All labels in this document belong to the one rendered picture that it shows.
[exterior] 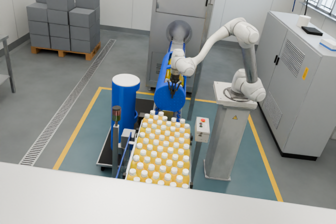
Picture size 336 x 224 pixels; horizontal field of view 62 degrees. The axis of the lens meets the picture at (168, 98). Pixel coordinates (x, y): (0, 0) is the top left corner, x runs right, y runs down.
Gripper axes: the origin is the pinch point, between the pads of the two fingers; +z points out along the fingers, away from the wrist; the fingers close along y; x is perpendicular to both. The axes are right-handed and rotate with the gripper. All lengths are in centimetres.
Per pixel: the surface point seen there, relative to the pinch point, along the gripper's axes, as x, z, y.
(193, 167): -33, 51, 27
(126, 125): 26, 60, -44
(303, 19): 198, -40, 170
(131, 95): 28, 23, -40
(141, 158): -75, 10, -15
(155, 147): -62, 10, -7
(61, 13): 302, 28, -225
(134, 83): 34, 12, -39
